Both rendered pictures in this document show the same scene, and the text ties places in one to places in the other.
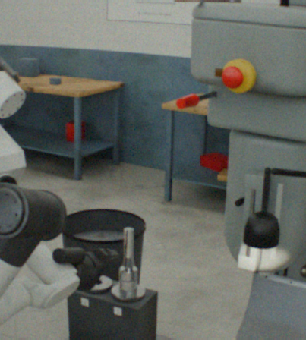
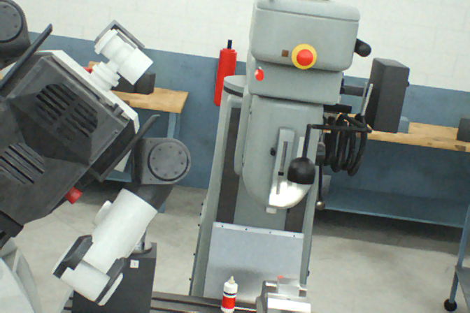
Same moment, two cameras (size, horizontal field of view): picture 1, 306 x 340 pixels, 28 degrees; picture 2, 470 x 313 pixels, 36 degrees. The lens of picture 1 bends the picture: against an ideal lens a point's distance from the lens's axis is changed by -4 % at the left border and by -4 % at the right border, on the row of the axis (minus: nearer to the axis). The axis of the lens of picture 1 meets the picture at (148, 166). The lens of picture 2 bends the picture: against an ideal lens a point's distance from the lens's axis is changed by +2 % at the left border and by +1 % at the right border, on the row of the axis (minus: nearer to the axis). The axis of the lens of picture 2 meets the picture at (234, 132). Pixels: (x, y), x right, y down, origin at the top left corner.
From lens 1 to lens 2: 0.93 m
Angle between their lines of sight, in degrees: 32
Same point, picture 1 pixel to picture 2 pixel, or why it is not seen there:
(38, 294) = not seen: hidden behind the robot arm
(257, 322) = (221, 267)
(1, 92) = (140, 61)
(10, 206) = (175, 156)
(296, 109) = (326, 80)
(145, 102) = not seen: outside the picture
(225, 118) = (266, 88)
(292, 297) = (250, 242)
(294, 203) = (310, 151)
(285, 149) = (308, 110)
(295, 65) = (345, 48)
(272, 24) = (333, 17)
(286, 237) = not seen: hidden behind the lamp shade
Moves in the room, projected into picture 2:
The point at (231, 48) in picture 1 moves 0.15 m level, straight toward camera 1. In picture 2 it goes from (297, 35) to (329, 44)
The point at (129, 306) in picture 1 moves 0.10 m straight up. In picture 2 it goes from (146, 256) to (150, 223)
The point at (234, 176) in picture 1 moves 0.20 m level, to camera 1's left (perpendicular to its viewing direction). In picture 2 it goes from (261, 133) to (197, 133)
